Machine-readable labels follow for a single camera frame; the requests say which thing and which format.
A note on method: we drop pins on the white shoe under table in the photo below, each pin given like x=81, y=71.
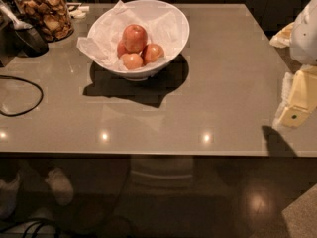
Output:
x=60, y=186

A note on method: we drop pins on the white shoe at left edge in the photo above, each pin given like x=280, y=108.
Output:
x=8, y=196

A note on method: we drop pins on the white ceramic bowl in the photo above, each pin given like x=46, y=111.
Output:
x=171, y=23

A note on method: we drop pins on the left hidden red apple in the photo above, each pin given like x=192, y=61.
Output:
x=121, y=49

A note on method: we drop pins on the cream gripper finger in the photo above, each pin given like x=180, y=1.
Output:
x=282, y=38

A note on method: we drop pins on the white scoop handle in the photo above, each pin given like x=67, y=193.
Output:
x=17, y=23

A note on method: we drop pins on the black round appliance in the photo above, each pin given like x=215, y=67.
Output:
x=31, y=42

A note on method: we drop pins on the small white objects on table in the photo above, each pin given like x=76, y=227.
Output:
x=77, y=11

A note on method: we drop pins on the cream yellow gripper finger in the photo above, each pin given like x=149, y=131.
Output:
x=298, y=99

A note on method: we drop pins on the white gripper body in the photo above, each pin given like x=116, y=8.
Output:
x=305, y=37

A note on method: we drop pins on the glass jar of dried chips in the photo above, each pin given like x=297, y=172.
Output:
x=51, y=16

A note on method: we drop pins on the white tissue paper liner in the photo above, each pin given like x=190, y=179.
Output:
x=105, y=33

